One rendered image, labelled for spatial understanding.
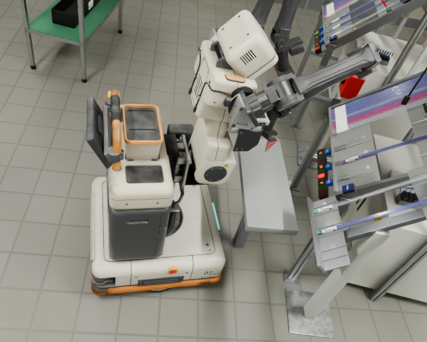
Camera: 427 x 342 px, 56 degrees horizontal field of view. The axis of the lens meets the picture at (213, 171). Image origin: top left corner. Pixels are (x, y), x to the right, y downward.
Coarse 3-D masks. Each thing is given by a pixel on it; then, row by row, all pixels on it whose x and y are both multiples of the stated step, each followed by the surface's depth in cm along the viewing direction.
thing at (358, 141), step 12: (348, 132) 208; (360, 132) 203; (336, 144) 208; (348, 144) 202; (360, 144) 197; (372, 144) 193; (336, 156) 201; (348, 156) 196; (372, 156) 188; (336, 168) 195; (348, 168) 191; (360, 168) 186; (372, 168) 182; (348, 180) 185; (360, 180) 181; (372, 180) 178
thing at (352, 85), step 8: (344, 80) 257; (352, 80) 250; (360, 80) 249; (344, 88) 255; (352, 88) 254; (360, 88) 253; (344, 96) 259; (352, 96) 258; (328, 128) 284; (328, 136) 289; (320, 144) 294; (304, 152) 310
